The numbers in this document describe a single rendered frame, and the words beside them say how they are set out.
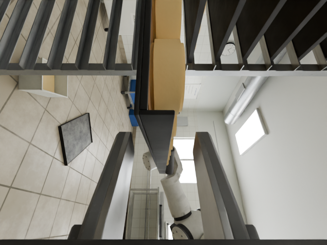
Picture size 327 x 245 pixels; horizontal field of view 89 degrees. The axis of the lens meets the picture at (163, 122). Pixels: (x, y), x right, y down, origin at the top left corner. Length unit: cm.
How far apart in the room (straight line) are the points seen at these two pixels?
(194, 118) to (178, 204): 513
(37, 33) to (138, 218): 439
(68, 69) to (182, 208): 60
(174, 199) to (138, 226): 415
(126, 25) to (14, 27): 229
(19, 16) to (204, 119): 529
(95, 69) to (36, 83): 82
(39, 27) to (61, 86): 87
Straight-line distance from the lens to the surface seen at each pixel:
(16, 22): 91
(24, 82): 146
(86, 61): 66
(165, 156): 15
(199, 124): 560
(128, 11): 296
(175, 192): 61
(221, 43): 57
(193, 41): 53
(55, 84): 169
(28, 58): 77
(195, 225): 62
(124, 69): 60
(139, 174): 489
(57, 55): 72
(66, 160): 190
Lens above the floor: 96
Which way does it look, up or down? level
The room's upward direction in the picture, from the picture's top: 90 degrees clockwise
